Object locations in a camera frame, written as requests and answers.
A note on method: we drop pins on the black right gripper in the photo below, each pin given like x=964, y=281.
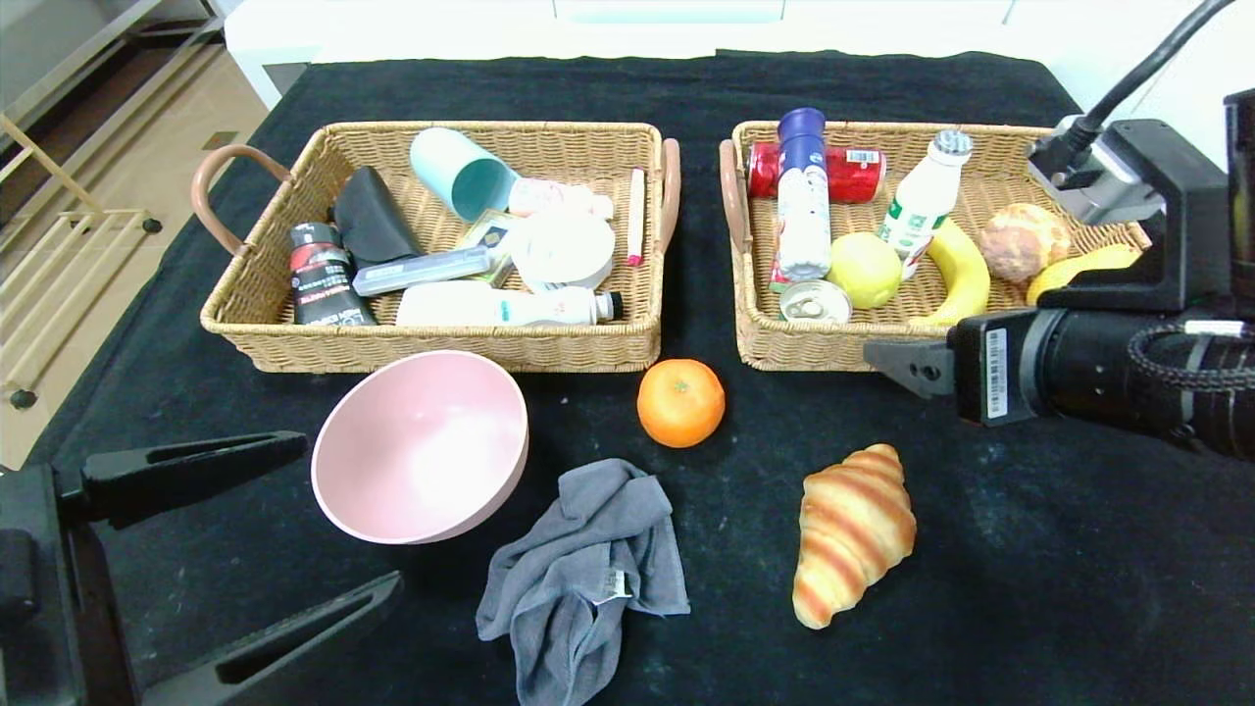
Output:
x=988, y=371

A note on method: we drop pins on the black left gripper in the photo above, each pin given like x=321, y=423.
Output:
x=34, y=579

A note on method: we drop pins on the yellow banana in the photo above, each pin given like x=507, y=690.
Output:
x=966, y=275

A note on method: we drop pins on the striped croissant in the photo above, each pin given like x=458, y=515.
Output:
x=853, y=529

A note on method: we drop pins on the white bottle blue cap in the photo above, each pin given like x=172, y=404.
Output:
x=804, y=216

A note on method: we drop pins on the orange mandarin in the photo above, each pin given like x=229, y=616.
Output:
x=681, y=402

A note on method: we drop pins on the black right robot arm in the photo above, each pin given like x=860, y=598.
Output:
x=1098, y=378

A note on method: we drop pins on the wicker basket with food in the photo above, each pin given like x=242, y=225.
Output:
x=814, y=343

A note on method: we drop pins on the wicker basket with toiletries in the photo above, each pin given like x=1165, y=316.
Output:
x=441, y=343

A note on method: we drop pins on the yellow lemon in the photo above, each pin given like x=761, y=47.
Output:
x=865, y=270

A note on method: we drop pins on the silver tin can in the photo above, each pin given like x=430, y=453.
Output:
x=814, y=304

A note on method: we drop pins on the white bottle silver cap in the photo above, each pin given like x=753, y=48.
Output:
x=922, y=206

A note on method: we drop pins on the round bread bun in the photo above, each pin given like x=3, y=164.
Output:
x=1025, y=240

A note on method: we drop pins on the yellow mango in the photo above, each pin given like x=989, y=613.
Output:
x=1088, y=267

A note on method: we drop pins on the red drink can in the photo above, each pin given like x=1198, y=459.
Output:
x=855, y=175

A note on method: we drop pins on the black tablecloth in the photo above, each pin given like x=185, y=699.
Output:
x=1029, y=588

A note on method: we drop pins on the pink bowl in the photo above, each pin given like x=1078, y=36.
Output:
x=422, y=451

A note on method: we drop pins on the pink white stick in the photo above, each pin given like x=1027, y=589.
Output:
x=636, y=216

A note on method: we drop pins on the black red bottle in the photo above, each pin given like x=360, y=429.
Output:
x=324, y=284

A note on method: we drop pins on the beige wooden rack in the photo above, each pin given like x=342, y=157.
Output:
x=59, y=265

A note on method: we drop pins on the white round container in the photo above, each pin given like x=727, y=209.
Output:
x=564, y=250

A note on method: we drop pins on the grey cloth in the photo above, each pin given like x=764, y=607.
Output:
x=588, y=549

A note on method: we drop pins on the grey rectangular case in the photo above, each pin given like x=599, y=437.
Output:
x=422, y=272

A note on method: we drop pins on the white bottle black cap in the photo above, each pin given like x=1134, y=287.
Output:
x=471, y=306

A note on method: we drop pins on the black pouch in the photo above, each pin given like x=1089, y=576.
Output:
x=373, y=221

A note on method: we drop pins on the pink white small bottle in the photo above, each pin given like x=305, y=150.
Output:
x=549, y=196

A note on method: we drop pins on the teal cup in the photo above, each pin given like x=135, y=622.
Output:
x=466, y=176

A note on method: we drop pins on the wooden shelf unit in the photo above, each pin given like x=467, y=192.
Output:
x=78, y=49

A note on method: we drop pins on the white cabinet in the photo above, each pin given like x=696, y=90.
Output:
x=490, y=29

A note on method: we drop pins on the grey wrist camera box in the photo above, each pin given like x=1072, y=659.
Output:
x=1118, y=181

